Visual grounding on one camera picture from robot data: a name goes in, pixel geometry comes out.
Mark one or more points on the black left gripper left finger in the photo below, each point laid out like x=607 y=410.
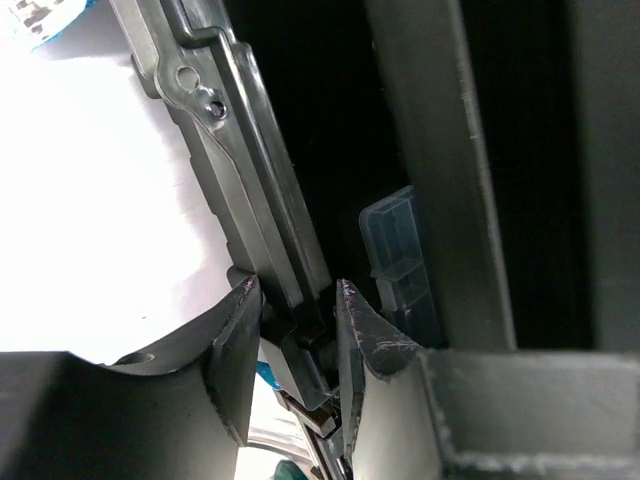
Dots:
x=178 y=408

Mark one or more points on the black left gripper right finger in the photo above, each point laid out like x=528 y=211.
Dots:
x=413 y=413

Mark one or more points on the green stubby screwdriver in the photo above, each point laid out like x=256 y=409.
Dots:
x=288 y=470

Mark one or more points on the black plastic toolbox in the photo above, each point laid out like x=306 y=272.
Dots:
x=471 y=167

